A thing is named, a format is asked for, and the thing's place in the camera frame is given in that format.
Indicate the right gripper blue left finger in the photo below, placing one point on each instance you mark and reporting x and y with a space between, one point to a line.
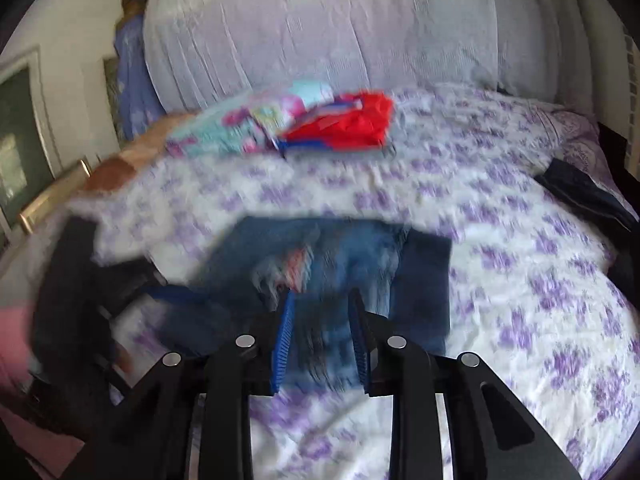
281 337

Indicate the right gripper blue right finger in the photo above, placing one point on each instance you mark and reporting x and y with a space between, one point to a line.
359 337

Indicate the blue denim jeans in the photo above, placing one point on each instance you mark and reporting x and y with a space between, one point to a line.
401 273

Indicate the left pink sleeve forearm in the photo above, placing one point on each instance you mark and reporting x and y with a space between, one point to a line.
48 453

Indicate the purple floral bed sheet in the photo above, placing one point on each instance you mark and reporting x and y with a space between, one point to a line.
526 283

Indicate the gold framed chair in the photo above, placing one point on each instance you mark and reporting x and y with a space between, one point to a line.
66 185

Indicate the red blue folded garment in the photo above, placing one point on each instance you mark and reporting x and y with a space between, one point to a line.
352 122

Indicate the floral turquoise folded blanket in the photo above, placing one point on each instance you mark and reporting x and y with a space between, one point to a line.
247 123

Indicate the dark folded garment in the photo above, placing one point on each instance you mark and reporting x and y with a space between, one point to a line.
576 189

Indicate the blue hanging cloth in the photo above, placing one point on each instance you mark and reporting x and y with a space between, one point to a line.
138 103

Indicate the white covered headboard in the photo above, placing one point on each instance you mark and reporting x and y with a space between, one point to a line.
201 51

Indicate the beige checkered curtain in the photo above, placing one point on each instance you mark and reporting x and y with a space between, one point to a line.
632 130

